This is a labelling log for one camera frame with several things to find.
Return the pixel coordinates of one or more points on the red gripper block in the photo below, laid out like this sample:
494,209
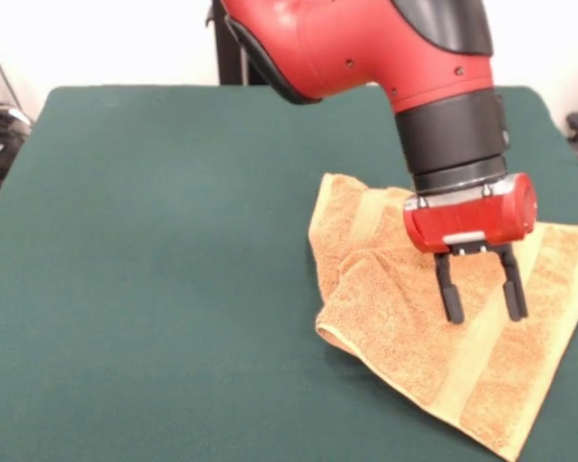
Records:
472,221

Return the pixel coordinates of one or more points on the dark green table cloth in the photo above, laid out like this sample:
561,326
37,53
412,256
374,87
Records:
149,240

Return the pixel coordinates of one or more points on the tan terry towel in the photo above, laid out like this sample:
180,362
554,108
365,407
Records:
400,313

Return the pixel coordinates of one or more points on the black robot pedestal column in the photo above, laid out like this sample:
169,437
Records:
228,62

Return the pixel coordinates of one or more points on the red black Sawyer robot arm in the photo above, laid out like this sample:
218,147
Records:
347,43

